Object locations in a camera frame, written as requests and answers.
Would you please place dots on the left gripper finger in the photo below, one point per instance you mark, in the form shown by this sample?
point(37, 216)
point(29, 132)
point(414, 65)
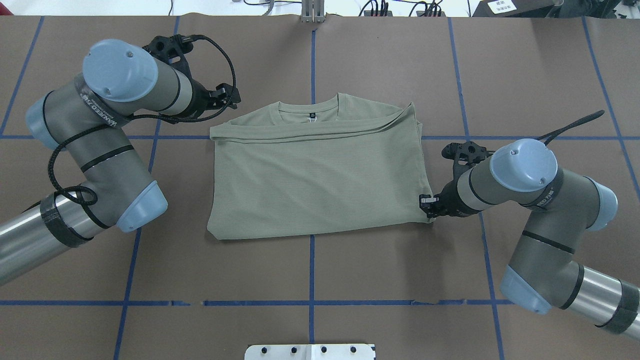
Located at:
point(225, 91)
point(220, 104)

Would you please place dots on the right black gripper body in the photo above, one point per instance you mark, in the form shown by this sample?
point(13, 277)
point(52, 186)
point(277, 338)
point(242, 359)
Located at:
point(450, 200)

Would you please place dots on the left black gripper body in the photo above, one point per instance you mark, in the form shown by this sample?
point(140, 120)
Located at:
point(200, 99)

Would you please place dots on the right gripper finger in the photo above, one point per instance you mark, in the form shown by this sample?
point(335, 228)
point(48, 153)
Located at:
point(427, 200)
point(432, 211)

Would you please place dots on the blue tape line crosswise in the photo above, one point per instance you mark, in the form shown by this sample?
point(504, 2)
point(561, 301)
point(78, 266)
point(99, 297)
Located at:
point(457, 302)

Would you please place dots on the aluminium frame post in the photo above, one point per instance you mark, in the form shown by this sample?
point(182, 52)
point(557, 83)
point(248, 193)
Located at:
point(313, 11)

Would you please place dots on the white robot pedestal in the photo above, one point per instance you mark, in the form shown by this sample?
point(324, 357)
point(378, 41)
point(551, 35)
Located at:
point(323, 351)

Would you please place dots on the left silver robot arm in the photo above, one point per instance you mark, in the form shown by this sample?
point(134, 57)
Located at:
point(99, 179)

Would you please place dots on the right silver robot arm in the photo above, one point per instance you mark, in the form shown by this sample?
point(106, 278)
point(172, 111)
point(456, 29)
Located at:
point(542, 273)

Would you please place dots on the light green long-sleeve shirt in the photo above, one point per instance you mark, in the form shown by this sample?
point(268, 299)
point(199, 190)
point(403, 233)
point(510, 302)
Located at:
point(344, 164)

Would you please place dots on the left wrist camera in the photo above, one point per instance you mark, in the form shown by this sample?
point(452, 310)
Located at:
point(171, 50)

